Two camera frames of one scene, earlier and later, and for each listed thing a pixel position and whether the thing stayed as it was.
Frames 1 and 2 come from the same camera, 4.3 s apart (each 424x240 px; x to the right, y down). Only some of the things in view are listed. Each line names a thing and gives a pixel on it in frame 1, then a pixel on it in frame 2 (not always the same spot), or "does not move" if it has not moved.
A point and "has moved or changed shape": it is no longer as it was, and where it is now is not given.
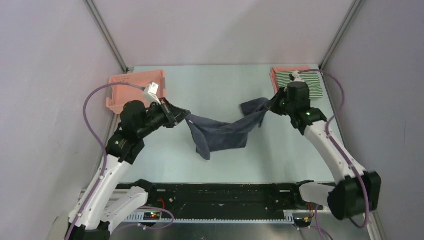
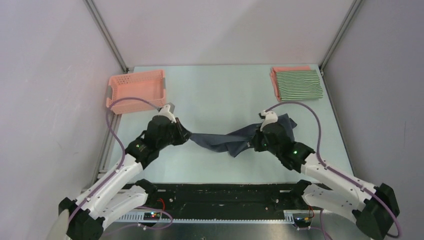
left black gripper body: x=156 y=118 → x=175 y=136
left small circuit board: x=151 y=216 does not move
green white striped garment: x=283 y=79 does not move
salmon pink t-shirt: x=273 y=77 does not move
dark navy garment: x=213 y=136 has moved or changed shape
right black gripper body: x=280 y=105 → x=260 y=144
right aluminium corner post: x=340 y=34 does not move
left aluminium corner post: x=106 y=34 does not move
